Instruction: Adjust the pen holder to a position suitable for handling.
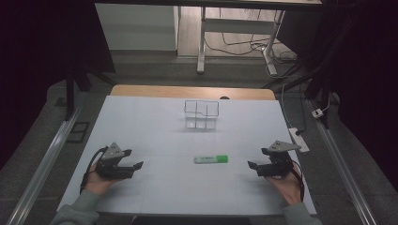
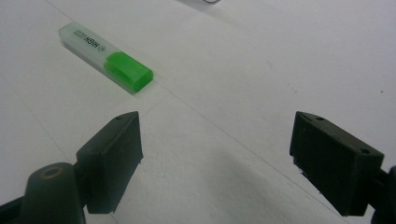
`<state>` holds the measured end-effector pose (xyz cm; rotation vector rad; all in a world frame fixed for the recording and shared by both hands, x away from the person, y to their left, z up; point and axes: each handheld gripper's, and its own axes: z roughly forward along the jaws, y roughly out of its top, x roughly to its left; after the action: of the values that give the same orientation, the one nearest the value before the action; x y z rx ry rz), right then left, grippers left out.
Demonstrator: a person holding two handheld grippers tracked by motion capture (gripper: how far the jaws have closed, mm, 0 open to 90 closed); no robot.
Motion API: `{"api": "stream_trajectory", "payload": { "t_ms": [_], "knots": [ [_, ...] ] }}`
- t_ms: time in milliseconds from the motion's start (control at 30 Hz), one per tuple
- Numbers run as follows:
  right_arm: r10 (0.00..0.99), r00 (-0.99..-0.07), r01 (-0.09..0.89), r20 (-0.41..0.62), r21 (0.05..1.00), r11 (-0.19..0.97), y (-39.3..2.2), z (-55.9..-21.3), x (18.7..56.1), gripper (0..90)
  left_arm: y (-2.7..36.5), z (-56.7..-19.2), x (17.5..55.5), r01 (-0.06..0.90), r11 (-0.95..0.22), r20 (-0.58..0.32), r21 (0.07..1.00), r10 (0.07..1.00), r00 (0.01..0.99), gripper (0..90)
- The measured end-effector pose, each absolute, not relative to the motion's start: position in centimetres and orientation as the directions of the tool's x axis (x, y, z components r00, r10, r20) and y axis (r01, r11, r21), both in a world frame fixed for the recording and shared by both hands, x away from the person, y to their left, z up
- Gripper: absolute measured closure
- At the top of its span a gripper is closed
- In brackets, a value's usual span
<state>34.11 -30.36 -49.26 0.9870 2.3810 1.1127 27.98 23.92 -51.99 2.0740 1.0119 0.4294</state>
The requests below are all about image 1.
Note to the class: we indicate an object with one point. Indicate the clear plastic compartment organizer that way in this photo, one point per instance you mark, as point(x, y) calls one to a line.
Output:
point(201, 114)

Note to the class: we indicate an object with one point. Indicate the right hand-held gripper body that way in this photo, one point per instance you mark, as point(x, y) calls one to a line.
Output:
point(277, 167)

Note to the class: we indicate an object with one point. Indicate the person's right hand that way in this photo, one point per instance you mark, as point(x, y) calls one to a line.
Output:
point(286, 187)

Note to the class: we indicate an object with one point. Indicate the black metal stand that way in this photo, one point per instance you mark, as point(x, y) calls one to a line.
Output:
point(70, 93)

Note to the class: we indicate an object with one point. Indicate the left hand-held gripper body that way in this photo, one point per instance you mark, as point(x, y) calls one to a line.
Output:
point(110, 170)

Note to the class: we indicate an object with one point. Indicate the white power strip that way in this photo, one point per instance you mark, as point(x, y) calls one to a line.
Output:
point(298, 139)

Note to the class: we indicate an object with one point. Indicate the small white plug adapter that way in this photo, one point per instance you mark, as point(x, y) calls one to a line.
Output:
point(317, 113)

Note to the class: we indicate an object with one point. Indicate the person's left hand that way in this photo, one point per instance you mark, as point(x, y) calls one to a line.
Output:
point(97, 184)

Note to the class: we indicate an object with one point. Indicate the white table mat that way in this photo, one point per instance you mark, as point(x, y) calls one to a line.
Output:
point(175, 187)

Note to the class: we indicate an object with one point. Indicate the black floor plate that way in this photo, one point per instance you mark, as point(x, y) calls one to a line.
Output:
point(78, 132)

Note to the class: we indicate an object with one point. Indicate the white desk frame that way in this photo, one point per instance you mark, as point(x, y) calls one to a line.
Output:
point(237, 26)

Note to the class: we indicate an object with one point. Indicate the aluminium rail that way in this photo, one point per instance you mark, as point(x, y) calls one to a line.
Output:
point(341, 165)
point(47, 162)

